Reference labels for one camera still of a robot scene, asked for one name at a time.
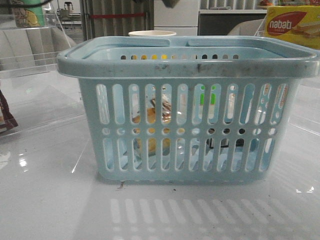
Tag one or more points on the green yellow snack canister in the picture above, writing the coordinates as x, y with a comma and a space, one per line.
28, 17

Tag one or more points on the light blue plastic basket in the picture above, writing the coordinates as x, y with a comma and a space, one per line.
231, 98

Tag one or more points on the white drawer cabinet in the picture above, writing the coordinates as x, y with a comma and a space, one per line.
182, 19

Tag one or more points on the dark gripper finger tip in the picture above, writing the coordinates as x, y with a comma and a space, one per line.
170, 3

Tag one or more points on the clear acrylic shelf left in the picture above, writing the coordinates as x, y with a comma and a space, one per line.
39, 97

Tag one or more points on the yellow nabati wafer box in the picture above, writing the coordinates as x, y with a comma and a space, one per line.
295, 24

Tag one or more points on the clear acrylic stand right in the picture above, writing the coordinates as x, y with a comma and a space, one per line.
309, 119

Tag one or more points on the brown snack packet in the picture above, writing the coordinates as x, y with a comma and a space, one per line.
7, 120

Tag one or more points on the white paper cup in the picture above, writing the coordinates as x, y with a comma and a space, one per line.
152, 33

